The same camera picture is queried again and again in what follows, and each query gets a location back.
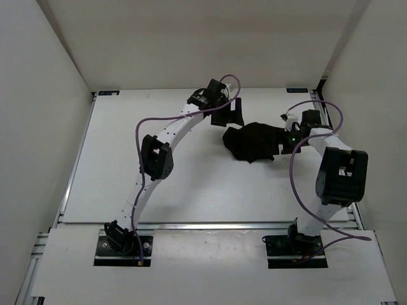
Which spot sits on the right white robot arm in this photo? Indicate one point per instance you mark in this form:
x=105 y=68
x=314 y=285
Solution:
x=340 y=181

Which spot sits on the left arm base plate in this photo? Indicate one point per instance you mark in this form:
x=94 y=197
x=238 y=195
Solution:
x=109 y=254

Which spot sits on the black skirt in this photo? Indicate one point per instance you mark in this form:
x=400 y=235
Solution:
x=253 y=142

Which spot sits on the left blue label sticker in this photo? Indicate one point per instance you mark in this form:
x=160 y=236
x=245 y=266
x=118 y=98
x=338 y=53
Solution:
x=108 y=93

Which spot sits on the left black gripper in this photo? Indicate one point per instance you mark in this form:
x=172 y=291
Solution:
x=229 y=116

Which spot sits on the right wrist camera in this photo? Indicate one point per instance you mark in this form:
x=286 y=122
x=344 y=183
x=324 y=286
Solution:
x=290 y=120

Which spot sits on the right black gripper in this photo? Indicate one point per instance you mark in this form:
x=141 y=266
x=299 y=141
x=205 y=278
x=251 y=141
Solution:
x=283 y=136

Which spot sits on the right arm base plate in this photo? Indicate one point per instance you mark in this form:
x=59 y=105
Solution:
x=285 y=253

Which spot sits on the right blue label sticker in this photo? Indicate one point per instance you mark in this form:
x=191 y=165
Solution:
x=297 y=90

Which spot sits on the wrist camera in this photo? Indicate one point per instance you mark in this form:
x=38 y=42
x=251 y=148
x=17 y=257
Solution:
x=290 y=120
x=228 y=90

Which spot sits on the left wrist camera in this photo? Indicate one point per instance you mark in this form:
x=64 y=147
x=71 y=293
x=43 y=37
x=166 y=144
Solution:
x=228 y=90

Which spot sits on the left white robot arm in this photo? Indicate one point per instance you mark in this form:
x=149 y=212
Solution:
x=156 y=139

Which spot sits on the blue label sticker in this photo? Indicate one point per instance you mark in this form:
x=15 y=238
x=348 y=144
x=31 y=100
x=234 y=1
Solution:
x=297 y=90
x=108 y=93

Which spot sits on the front aluminium rail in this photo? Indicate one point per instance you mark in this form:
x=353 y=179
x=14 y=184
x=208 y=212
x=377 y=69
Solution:
x=351 y=224

